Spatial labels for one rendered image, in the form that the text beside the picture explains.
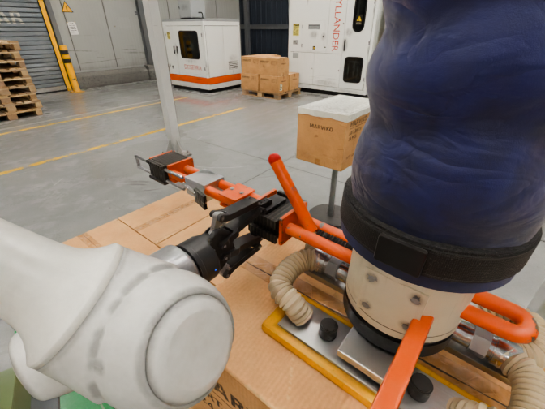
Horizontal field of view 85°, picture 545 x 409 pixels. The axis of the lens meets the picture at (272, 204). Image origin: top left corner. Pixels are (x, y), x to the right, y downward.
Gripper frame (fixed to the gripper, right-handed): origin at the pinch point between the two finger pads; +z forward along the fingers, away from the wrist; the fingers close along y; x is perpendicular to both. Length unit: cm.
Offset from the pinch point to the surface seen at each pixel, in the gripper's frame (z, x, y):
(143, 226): 24, -112, 65
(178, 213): 45, -109, 65
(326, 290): 0.9, 13.6, 13.0
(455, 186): -10.0, 29.5, -19.6
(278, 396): -20.5, 18.3, 13.3
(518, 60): -9.8, 30.5, -29.7
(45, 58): 260, -968, 39
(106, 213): 49, -240, 120
